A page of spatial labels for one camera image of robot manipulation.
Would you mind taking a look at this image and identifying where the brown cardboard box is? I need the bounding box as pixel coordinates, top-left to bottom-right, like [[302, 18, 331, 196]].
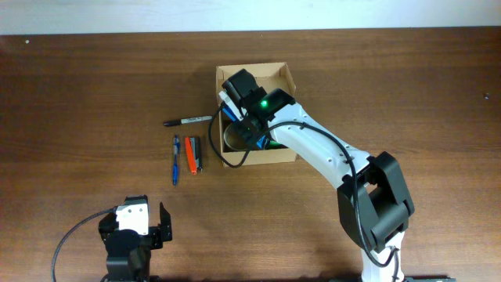
[[214, 62, 297, 165]]

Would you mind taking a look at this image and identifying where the white masking tape roll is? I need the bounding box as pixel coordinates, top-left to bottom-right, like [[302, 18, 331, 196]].
[[223, 121, 249, 151]]

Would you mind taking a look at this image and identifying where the blue plastic staple case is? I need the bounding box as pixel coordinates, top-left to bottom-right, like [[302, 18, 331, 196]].
[[222, 109, 269, 150]]

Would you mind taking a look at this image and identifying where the green tape roll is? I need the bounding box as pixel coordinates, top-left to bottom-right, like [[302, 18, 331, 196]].
[[266, 140, 286, 150]]

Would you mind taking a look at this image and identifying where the black permanent marker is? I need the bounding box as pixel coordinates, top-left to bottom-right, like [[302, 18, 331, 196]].
[[163, 116, 212, 127]]

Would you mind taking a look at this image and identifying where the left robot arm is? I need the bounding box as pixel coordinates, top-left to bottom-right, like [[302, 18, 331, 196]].
[[98, 195, 172, 282]]

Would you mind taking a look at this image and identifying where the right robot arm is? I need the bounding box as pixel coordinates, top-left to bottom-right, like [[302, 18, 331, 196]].
[[220, 69, 415, 281]]

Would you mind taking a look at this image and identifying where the blue ballpoint pen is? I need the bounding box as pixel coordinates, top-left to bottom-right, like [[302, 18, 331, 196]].
[[172, 135, 180, 186]]

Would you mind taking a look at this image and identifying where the black right camera cable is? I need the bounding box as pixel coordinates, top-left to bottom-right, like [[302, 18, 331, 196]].
[[207, 102, 400, 282]]

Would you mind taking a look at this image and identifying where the black camera cable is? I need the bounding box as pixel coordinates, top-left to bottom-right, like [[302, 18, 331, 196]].
[[207, 102, 400, 282], [50, 208, 118, 282]]

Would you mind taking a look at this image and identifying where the black left camera cable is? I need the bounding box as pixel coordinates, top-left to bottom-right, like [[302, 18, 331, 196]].
[[50, 208, 118, 282]]

